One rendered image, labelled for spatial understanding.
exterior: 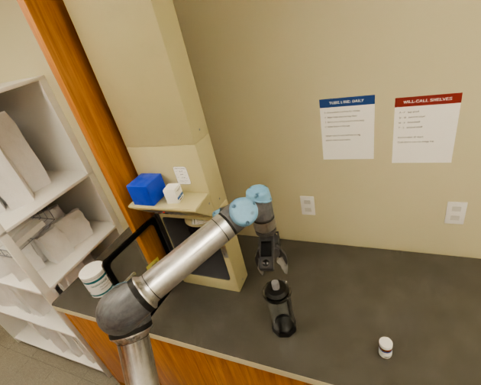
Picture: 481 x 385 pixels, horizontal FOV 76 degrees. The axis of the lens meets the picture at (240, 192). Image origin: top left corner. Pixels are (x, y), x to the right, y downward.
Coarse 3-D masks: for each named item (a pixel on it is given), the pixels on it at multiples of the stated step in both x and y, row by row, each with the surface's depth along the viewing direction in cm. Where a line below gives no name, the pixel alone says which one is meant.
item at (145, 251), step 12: (144, 240) 132; (156, 240) 138; (132, 252) 127; (144, 252) 133; (156, 252) 139; (120, 264) 122; (132, 264) 128; (144, 264) 134; (120, 276) 123; (132, 276) 128
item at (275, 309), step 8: (264, 288) 118; (264, 296) 115; (288, 296) 112; (272, 304) 114; (280, 304) 113; (288, 304) 115; (272, 312) 118; (280, 312) 116; (288, 312) 117; (272, 320) 122; (280, 320) 118; (288, 320) 119; (280, 328) 121; (288, 328) 121
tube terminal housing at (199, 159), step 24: (192, 144) 109; (144, 168) 124; (168, 168) 119; (192, 168) 115; (216, 168) 123; (216, 192) 123; (168, 216) 136; (192, 216) 130; (240, 264) 148; (240, 288) 149
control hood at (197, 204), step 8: (184, 192) 122; (192, 192) 121; (200, 192) 120; (160, 200) 121; (184, 200) 117; (192, 200) 116; (200, 200) 115; (208, 200) 118; (136, 208) 122; (144, 208) 120; (152, 208) 118; (160, 208) 117; (168, 208) 115; (176, 208) 114; (184, 208) 113; (192, 208) 112; (200, 208) 113; (208, 208) 118; (208, 216) 120
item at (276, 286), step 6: (270, 282) 118; (276, 282) 113; (282, 282) 117; (270, 288) 115; (276, 288) 114; (282, 288) 114; (288, 288) 115; (270, 294) 113; (276, 294) 113; (282, 294) 112
